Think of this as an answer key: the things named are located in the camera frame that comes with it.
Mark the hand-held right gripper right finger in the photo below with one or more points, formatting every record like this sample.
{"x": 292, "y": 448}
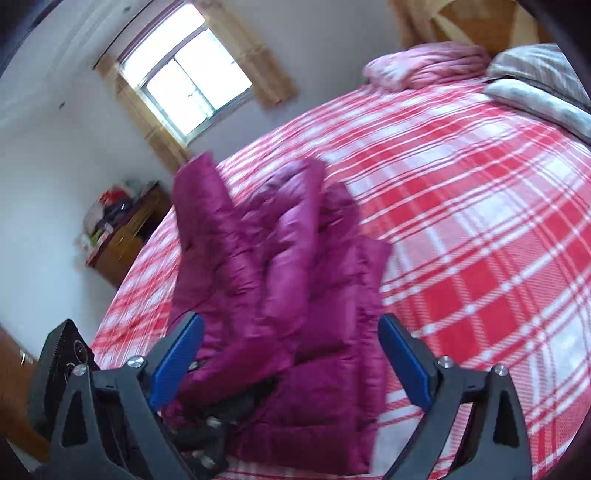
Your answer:
{"x": 406, "y": 360}

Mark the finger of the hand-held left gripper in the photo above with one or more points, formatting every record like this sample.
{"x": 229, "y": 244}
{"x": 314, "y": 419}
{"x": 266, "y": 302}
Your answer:
{"x": 244, "y": 406}
{"x": 198, "y": 443}

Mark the brown wooden door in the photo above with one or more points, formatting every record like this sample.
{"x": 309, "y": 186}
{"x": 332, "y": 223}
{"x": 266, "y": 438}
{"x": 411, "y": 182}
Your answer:
{"x": 11, "y": 392}

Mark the wooden headboard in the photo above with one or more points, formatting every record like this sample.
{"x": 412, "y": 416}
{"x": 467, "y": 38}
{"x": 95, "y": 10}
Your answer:
{"x": 480, "y": 23}

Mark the purple puffer jacket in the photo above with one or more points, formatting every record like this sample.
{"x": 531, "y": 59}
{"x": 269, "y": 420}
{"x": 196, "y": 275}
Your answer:
{"x": 286, "y": 277}

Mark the red plaid bed sheet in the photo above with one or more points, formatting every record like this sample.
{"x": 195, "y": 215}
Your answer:
{"x": 461, "y": 230}

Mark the window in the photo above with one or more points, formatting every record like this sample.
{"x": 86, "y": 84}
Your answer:
{"x": 184, "y": 78}

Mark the beige curtain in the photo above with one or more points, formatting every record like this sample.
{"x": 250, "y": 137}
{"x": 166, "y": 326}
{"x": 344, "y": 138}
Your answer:
{"x": 258, "y": 60}
{"x": 147, "y": 120}

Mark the beige fuzzy cloth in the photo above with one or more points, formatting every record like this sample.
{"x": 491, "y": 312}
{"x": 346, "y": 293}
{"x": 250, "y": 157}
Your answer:
{"x": 413, "y": 23}

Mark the white printed bag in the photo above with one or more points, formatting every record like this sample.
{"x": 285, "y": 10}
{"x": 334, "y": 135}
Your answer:
{"x": 85, "y": 242}

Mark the pink blanket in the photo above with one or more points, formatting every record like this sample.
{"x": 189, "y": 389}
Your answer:
{"x": 425, "y": 64}

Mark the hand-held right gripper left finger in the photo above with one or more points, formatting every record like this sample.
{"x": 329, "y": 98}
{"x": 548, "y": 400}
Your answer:
{"x": 178, "y": 362}

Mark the brown wooden desk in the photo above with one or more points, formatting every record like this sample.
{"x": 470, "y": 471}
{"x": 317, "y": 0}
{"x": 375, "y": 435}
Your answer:
{"x": 129, "y": 240}

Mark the grey pillow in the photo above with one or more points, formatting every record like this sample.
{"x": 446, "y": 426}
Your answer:
{"x": 535, "y": 104}
{"x": 545, "y": 67}

